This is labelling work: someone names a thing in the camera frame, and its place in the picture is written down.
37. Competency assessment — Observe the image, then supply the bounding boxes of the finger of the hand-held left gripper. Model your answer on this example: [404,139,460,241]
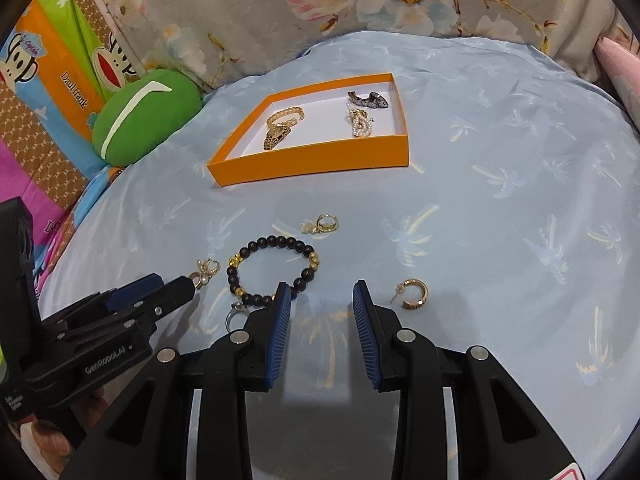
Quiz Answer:
[42,273,164,335]
[57,278,197,347]

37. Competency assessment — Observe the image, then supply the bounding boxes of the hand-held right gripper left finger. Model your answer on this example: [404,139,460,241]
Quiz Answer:
[60,282,292,480]

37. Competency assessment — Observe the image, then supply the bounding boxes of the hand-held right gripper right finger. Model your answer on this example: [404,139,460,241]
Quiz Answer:
[352,280,583,480]

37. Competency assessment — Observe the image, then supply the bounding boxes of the gold pearl earring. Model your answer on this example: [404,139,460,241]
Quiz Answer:
[192,258,222,290]

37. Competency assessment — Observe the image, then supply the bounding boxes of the orange cardboard box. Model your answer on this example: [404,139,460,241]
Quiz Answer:
[207,73,411,188]

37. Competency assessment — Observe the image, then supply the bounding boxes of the pearl bead jewelry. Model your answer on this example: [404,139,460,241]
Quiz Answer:
[346,109,376,138]

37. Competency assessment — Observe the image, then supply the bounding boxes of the person's left hand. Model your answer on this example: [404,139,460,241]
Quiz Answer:
[10,417,73,476]

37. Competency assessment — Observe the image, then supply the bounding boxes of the gold hoop earring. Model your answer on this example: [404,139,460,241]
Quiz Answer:
[389,278,430,311]

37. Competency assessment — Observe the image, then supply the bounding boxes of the gold charm earrings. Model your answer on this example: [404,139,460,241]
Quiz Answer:
[301,214,339,235]

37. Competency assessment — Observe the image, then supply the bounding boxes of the light blue palm print sheet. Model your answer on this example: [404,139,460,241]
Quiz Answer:
[37,29,640,480]

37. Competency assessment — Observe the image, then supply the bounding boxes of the green plush pillow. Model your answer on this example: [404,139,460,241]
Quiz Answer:
[92,69,204,166]

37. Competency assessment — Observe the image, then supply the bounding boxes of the leopard print hair clip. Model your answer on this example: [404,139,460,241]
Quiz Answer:
[262,127,292,152]

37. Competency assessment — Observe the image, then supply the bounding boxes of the cartoon monkey printed blanket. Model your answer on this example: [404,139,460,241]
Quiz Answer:
[0,0,151,281]

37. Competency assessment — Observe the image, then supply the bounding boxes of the dark patterned hair clip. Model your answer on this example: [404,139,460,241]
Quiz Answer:
[347,90,389,110]

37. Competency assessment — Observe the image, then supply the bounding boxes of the grey floral blanket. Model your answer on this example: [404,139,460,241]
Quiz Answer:
[95,0,623,97]

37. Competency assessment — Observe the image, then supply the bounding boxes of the pink pillow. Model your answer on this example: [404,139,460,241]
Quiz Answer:
[592,35,640,137]

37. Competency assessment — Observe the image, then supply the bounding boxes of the silver ring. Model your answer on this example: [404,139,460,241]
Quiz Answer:
[226,302,249,332]

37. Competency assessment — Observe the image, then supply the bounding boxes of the black bead bracelet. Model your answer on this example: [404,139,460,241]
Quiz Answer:
[226,235,321,307]

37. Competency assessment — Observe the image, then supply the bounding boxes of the gold chain bracelet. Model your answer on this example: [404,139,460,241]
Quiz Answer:
[266,106,306,133]

